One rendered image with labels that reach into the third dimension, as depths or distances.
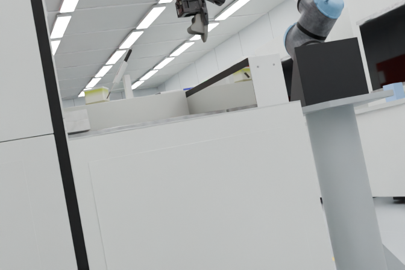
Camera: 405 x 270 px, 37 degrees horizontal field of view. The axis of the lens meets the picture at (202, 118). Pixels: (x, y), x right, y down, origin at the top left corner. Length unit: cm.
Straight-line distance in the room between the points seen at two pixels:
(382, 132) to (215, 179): 422
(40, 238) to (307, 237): 69
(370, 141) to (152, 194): 448
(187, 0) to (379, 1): 394
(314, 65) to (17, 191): 112
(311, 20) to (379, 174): 379
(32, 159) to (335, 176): 109
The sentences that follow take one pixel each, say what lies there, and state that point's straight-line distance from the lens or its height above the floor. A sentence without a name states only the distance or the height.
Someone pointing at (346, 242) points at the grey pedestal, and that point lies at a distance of 203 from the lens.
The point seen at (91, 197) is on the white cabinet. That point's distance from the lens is 141.
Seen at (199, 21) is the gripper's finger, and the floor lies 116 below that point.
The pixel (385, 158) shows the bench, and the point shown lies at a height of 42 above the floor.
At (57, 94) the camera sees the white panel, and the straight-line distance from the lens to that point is 122.
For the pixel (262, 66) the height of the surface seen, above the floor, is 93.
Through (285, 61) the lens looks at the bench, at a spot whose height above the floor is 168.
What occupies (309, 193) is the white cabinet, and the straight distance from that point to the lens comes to 159.
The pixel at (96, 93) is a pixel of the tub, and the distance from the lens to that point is 216.
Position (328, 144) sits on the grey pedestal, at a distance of 200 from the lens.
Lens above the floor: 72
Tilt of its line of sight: 4 degrees up
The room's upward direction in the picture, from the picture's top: 11 degrees counter-clockwise
